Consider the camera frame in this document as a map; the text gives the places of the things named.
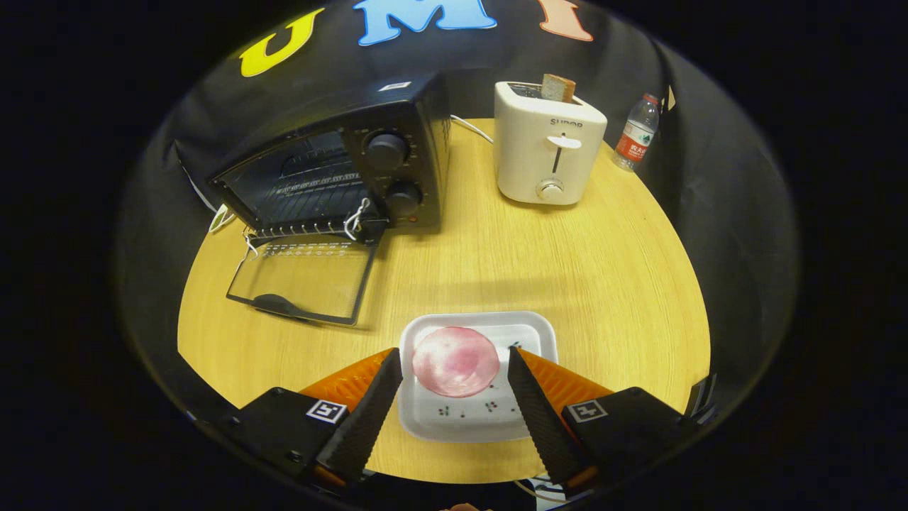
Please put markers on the black toaster oven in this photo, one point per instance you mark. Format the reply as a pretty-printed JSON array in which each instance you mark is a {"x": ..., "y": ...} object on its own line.
[{"x": 425, "y": 142}]

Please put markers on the white pop-up toaster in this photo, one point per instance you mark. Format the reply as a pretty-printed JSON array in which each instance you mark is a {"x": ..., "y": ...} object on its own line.
[{"x": 539, "y": 156}]

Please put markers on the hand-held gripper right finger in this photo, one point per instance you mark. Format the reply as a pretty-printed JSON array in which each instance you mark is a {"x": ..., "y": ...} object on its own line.
[{"x": 539, "y": 419}]

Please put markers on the brown bread slice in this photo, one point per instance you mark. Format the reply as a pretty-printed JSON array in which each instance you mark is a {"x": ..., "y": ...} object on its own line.
[{"x": 558, "y": 89}]

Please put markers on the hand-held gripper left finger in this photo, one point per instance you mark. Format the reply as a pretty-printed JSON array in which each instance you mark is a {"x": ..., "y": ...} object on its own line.
[{"x": 365, "y": 419}]

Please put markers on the pink ham slice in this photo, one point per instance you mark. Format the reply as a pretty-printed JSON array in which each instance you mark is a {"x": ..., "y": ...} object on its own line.
[{"x": 455, "y": 362}]

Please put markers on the red label water bottle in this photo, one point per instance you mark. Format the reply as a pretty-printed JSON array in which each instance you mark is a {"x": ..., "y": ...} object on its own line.
[{"x": 636, "y": 138}]

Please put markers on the black backdrop cloth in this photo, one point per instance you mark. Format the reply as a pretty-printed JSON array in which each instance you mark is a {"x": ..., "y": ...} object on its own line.
[{"x": 709, "y": 177}]

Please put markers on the white rectangular plate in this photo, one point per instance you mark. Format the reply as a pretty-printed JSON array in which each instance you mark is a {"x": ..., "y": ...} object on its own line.
[{"x": 528, "y": 333}]

